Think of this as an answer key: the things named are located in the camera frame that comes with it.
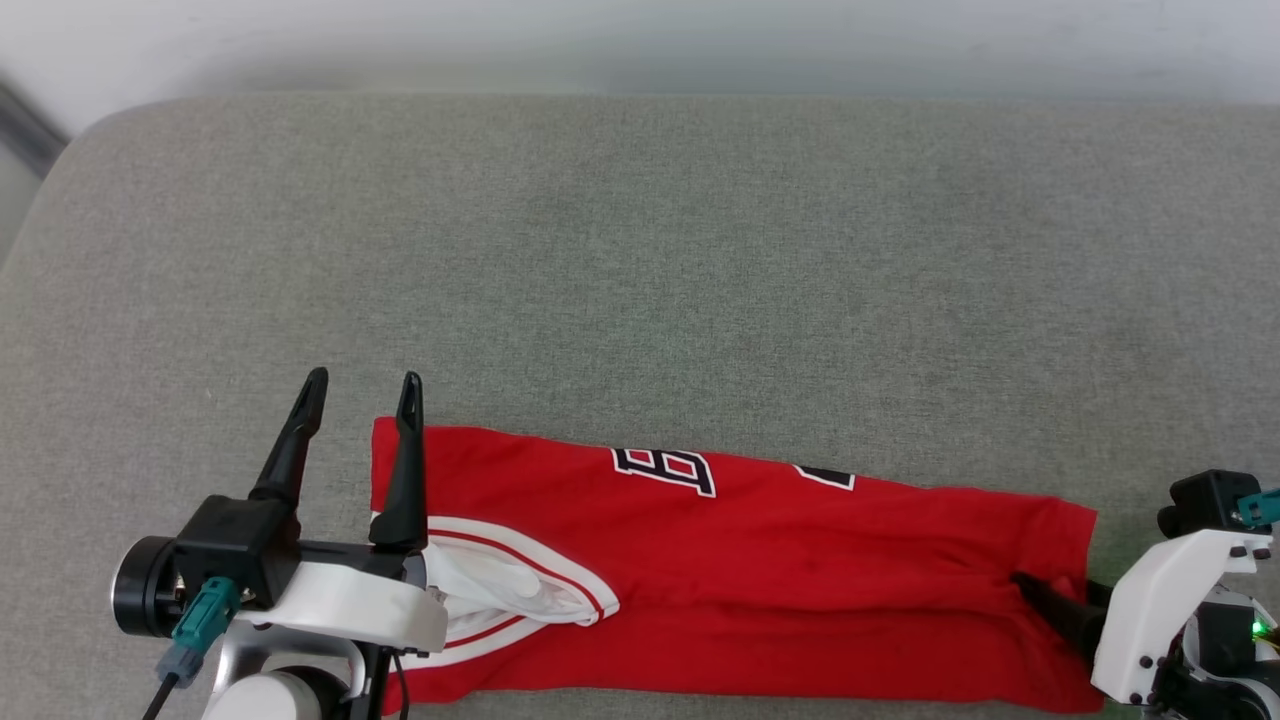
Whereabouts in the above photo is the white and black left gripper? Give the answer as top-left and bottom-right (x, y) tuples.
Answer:
(238, 367), (449, 654)

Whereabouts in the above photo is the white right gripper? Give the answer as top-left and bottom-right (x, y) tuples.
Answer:
(1010, 528), (1274, 707)

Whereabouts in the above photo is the red and white jersey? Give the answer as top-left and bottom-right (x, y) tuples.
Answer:
(370, 417), (1101, 716)

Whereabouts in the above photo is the grey fabric sofa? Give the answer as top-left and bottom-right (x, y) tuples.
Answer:
(0, 95), (1280, 720)

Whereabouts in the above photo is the thin black cable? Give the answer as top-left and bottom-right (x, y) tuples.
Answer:
(375, 645), (404, 720)

